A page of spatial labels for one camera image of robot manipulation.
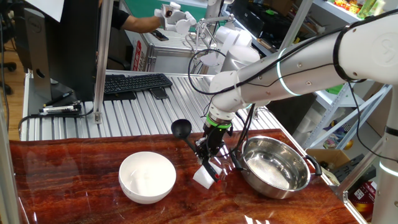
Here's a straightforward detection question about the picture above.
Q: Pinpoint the white sponge block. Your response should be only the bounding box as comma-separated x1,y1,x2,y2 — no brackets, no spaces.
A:
192,161,223,190

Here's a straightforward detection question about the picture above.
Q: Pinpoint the black table cable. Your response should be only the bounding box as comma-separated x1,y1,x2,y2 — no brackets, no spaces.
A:
17,107,95,140

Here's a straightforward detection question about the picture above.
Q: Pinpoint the black office chair base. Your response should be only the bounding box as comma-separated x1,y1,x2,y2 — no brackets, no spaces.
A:
0,60,18,96

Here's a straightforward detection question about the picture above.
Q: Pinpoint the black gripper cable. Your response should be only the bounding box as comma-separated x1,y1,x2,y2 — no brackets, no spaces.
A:
203,62,398,162

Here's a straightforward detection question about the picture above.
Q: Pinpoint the black smartphone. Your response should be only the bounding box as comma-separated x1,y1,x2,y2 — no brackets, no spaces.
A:
149,86,170,100
151,30,170,42

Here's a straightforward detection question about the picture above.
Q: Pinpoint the white ceramic bowl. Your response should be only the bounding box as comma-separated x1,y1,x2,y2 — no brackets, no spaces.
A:
118,151,177,205

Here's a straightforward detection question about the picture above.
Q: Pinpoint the black pen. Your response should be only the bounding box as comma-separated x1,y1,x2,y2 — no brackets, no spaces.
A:
43,90,75,108

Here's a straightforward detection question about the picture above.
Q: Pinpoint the silver aluminium flight case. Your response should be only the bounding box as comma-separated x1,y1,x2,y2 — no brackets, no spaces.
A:
143,30,262,74

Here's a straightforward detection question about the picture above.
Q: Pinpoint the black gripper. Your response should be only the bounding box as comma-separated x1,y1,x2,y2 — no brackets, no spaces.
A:
195,126,233,162

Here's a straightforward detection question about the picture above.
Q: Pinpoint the black keyboard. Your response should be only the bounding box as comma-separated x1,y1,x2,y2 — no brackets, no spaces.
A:
103,73,174,95

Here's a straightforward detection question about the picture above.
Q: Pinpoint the black camera cable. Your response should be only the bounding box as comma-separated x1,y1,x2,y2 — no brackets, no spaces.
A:
187,7,398,96

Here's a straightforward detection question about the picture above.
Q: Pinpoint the red and white sign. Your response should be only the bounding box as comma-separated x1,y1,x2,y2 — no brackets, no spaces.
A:
130,32,149,73

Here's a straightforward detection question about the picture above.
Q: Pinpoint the black flat pad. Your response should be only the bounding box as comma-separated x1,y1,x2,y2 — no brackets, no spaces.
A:
103,90,137,101

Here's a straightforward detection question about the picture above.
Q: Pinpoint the black ladle with red ring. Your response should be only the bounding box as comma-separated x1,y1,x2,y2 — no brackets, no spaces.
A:
170,118,222,184

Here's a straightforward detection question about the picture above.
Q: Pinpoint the white paper sheet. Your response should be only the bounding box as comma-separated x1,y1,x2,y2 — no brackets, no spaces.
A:
24,0,65,22

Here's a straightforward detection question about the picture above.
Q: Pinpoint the white metal shelf rack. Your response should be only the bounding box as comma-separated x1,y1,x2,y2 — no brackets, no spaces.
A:
303,0,392,150

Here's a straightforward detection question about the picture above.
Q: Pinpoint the green cloth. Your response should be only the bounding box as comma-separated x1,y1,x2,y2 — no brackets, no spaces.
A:
325,84,345,95

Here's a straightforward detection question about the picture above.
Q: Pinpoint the white marker pen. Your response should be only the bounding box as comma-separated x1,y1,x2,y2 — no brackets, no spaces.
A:
39,105,82,113

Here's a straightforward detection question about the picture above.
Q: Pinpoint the white haptic control device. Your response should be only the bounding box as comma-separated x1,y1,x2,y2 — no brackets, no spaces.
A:
154,1,261,75

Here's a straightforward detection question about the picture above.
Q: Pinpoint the black shirt sleeve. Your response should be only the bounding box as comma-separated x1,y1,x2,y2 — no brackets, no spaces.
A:
110,5,130,32

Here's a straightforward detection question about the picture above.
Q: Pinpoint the person bare forearm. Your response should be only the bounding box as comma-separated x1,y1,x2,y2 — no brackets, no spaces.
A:
121,14,163,34

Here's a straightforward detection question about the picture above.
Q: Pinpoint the black computer monitor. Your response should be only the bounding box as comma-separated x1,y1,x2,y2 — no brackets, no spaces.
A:
12,0,100,103

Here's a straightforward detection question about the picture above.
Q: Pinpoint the brown cardboard box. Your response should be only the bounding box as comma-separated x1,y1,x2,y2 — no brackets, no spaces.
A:
306,148,352,170

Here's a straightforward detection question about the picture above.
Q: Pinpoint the black plastic case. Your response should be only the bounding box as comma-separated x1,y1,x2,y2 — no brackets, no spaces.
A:
332,154,377,183

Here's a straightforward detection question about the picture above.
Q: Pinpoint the green adapter ring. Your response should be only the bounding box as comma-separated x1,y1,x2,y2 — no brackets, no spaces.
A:
205,113,233,130

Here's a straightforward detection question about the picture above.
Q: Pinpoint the steel pot with black handles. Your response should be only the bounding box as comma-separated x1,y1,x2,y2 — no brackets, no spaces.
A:
229,135,323,200

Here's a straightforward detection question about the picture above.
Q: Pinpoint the red printed carton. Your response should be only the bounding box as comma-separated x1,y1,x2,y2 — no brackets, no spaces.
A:
348,180,379,218

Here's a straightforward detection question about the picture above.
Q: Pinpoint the wood pattern table mat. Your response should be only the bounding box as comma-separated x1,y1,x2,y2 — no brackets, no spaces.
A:
9,129,361,224

